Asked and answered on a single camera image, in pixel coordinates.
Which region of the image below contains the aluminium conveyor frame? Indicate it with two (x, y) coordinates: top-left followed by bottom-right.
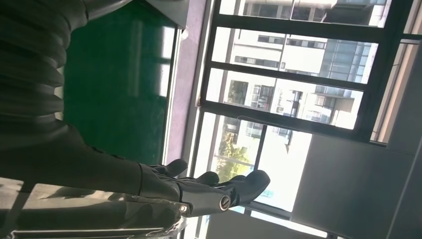
(144, 0), (191, 164)

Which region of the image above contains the green conveyor belt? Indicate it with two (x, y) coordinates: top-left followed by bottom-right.
(61, 0), (181, 166)

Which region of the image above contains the black framed window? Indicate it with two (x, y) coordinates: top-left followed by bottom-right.
(184, 0), (422, 239)

